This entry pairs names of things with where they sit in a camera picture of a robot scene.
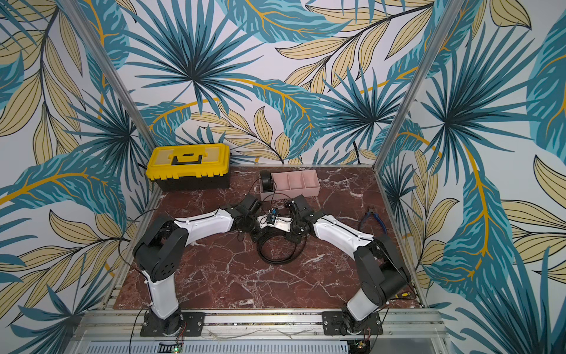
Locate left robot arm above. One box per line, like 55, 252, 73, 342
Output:
133, 195, 261, 321

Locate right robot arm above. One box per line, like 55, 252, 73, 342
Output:
275, 196, 411, 322

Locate pink divided storage tray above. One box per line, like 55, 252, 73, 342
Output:
260, 170, 321, 201

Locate yellow black toolbox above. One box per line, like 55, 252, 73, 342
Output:
146, 143, 231, 193

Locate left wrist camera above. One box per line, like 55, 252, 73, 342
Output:
256, 209, 286, 229

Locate blue handled pliers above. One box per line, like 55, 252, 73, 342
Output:
358, 209, 388, 235

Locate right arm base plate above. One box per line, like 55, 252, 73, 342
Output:
321, 309, 383, 336

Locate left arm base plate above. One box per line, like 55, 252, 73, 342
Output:
140, 309, 205, 337

